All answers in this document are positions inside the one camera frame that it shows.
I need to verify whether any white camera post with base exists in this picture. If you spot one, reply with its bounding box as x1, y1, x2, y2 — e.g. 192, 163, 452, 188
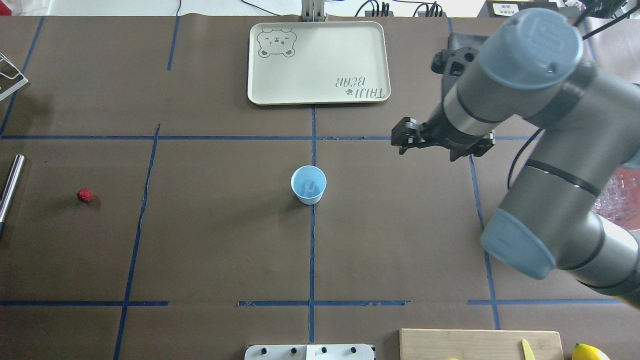
244, 343, 377, 360

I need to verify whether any cream bear tray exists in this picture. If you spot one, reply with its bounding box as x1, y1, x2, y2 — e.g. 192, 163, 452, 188
247, 21, 391, 106

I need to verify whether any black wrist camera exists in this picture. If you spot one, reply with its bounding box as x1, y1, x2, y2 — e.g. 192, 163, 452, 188
430, 31, 489, 77

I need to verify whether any yellow knife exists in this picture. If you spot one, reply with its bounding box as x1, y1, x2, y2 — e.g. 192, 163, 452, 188
520, 339, 536, 360

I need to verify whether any aluminium frame post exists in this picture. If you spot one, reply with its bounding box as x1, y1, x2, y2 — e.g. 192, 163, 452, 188
301, 0, 326, 22

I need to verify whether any pink bowl with ice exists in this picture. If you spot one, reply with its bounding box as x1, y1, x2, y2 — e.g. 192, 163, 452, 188
591, 168, 640, 233

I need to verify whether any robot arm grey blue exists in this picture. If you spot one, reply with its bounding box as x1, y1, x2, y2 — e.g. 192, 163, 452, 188
391, 7, 639, 308

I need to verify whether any light blue plastic cup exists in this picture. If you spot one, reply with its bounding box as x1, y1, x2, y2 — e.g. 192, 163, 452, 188
290, 165, 327, 206

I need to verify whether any wooden cutting board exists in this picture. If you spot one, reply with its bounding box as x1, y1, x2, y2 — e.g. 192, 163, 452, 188
398, 328, 564, 360

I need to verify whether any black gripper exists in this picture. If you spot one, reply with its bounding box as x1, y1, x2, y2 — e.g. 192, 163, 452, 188
390, 104, 496, 162

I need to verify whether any white wire cup rack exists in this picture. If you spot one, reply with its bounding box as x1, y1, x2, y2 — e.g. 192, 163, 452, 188
0, 52, 29, 101

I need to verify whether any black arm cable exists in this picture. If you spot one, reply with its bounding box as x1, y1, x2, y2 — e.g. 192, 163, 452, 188
507, 127, 545, 191

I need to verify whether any steel muddler black tip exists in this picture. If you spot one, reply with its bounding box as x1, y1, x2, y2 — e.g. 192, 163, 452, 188
0, 153, 26, 239

